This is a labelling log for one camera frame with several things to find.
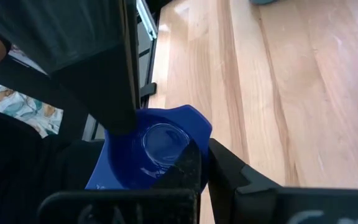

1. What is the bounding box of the patterned white teal cloth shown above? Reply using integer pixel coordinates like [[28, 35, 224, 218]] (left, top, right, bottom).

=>
[[0, 77, 65, 139]]

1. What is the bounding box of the teal plastic basket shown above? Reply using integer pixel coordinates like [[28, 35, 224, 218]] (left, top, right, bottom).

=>
[[249, 0, 278, 6]]

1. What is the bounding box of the dark blue measuring cup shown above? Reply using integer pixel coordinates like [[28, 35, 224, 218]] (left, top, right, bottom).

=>
[[85, 104, 214, 192]]

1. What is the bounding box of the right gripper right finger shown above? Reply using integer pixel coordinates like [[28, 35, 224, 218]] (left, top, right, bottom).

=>
[[208, 138, 284, 224]]

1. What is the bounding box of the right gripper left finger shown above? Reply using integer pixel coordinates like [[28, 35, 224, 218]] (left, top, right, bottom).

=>
[[152, 139, 203, 191]]

